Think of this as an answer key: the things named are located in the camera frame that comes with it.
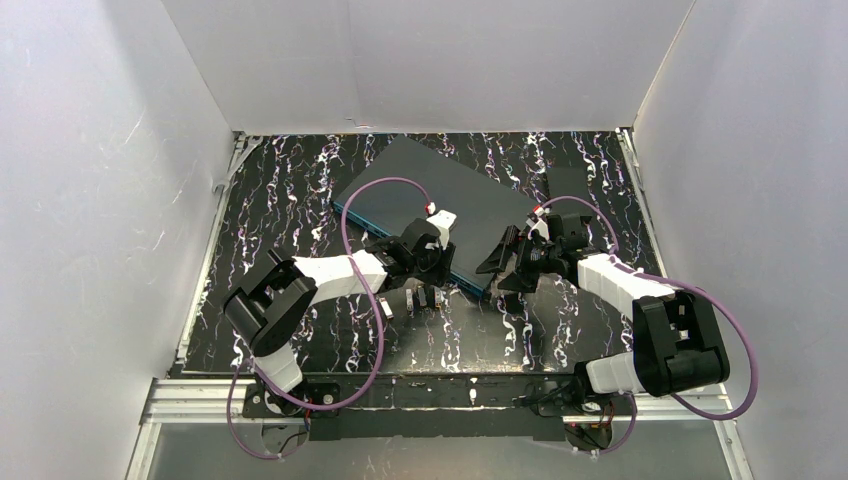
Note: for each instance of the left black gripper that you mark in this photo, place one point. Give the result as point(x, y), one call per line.
point(424, 277)

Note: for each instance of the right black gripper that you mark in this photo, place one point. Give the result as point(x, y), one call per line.
point(519, 266)

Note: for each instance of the large teal network switch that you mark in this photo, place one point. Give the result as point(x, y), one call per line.
point(484, 207)

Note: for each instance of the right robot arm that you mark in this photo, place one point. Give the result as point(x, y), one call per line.
point(677, 344)

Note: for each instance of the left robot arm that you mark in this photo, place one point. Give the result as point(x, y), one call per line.
point(266, 306)

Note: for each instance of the metal wrench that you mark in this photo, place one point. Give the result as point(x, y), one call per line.
point(244, 147)

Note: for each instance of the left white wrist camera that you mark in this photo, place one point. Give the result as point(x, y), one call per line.
point(443, 221)

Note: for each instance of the small black network switch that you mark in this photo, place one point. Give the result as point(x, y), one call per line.
point(568, 181)

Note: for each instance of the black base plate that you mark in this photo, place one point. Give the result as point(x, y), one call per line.
point(592, 429)

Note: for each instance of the aluminium front rail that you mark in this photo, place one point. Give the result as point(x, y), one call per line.
point(207, 400)

